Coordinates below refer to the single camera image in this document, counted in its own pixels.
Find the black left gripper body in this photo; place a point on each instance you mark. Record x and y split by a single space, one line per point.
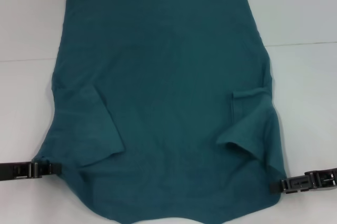
15 171

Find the blue shirt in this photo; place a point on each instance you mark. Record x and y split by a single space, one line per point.
163 76

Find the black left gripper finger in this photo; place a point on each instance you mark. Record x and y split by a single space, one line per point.
52 168

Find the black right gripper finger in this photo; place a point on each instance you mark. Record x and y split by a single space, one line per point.
292 184

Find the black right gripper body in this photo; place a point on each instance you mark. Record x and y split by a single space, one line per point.
325 178

